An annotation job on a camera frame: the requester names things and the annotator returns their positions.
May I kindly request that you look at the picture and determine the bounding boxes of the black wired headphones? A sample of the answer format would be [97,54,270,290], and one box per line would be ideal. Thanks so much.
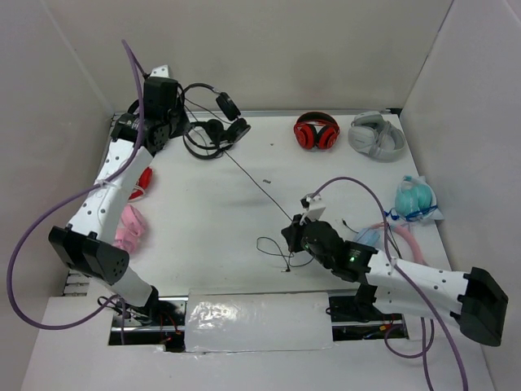
[180,82,314,272]

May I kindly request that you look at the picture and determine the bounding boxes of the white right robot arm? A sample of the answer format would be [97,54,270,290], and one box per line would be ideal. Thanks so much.
[282,216,508,347]

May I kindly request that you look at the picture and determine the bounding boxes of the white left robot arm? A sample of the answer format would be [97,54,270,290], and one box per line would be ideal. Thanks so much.
[48,74,186,325]

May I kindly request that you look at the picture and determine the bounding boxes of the black headphones with microphone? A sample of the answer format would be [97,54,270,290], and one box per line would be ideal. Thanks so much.
[120,99,146,131]

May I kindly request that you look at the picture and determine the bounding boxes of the light blue headphones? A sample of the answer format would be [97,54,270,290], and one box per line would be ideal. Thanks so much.
[341,219,427,266]

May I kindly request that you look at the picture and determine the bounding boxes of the black thin-band headphones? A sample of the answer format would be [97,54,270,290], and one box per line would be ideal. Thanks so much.
[182,120,234,160]

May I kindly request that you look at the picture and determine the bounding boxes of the small red headphones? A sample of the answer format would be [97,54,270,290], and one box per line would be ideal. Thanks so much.
[129,167,153,201]

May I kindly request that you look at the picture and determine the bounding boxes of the teal headphones in bag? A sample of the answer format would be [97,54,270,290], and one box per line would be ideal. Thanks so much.
[386,176,444,222]

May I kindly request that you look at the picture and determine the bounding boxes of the red over-ear headphones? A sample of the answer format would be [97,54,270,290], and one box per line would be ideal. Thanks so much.
[293,112,340,150]

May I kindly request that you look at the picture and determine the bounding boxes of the pink headphones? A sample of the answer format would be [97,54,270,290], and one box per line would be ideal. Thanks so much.
[113,204,147,253]

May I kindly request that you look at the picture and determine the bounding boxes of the white grey headphones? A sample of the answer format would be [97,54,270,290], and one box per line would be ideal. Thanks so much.
[348,111,406,162]

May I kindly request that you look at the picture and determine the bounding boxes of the white taped front panel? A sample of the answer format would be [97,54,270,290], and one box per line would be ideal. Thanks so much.
[185,292,334,354]

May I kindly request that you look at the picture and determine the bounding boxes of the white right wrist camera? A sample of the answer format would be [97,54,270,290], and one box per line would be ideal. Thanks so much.
[300,194,326,225]

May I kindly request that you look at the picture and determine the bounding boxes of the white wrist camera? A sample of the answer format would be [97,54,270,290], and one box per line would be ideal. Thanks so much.
[300,194,326,225]
[143,64,171,78]

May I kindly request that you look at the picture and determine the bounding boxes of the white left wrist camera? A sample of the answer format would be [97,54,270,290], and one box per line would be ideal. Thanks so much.
[143,64,171,78]

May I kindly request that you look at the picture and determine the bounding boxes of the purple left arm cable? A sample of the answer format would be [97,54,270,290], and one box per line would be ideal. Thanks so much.
[6,38,147,332]

